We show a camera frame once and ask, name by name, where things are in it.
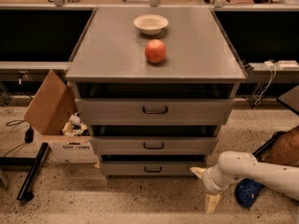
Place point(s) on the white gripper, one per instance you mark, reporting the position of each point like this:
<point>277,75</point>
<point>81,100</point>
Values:
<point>207,179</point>

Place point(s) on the grey bottom drawer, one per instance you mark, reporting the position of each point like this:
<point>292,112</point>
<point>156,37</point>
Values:
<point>147,168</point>

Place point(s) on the grey drawer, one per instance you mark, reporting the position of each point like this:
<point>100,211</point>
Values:
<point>154,111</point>
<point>153,145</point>
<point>147,168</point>

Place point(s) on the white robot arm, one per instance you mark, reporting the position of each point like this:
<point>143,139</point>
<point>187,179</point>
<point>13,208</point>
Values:
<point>234,166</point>

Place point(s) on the grey middle drawer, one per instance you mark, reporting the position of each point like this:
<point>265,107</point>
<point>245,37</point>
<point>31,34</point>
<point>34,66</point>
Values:
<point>153,145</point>

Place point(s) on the grey top drawer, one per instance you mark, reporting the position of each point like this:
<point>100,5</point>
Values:
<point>154,111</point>

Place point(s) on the grey drawer cabinet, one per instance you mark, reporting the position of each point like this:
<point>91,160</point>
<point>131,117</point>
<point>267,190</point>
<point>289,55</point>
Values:
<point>113,50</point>

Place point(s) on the open cardboard box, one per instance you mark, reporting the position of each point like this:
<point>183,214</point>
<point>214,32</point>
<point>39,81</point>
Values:
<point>47,113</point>

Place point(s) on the blue clog shoe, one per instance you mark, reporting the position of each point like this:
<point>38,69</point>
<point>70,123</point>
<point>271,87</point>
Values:
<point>247,191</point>

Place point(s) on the person's bare leg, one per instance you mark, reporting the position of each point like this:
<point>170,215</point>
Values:
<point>285,151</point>

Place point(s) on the items inside cardboard box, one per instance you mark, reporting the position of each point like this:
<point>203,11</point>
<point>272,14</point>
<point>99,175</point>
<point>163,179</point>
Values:
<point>75,127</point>

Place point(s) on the red apple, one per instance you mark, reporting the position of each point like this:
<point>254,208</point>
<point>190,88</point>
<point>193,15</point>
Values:
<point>155,51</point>

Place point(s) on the white power strip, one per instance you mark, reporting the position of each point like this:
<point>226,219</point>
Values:
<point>288,64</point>

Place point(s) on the white bowl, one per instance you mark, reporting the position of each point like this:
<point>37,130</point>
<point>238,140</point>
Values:
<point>150,24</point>

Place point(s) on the black table leg left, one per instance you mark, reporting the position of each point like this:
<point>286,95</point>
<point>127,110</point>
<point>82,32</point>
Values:
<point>31,165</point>

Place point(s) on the black frame leg right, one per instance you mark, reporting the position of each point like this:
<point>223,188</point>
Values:
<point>267,145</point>

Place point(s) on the black power adapter with cable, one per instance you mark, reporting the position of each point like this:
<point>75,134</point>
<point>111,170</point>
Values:
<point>28,137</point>

